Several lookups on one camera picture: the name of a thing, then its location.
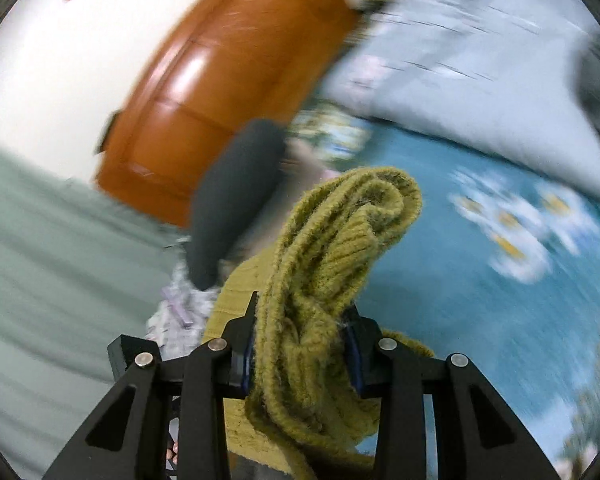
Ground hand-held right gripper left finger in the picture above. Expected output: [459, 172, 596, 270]
[42, 290, 261, 480]

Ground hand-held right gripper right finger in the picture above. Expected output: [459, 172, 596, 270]
[340, 305, 551, 480]

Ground green knitted sweater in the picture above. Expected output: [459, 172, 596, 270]
[200, 166, 436, 480]

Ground person's left forearm dark sleeve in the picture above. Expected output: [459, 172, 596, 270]
[187, 119, 287, 291]

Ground lilac patterned clothing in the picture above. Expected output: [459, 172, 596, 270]
[146, 259, 220, 348]

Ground wooden headboard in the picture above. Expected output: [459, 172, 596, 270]
[92, 0, 361, 228]

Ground blue floral quilt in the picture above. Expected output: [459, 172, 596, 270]
[310, 0, 600, 196]

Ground grey cloth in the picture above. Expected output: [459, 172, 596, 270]
[575, 37, 600, 143]

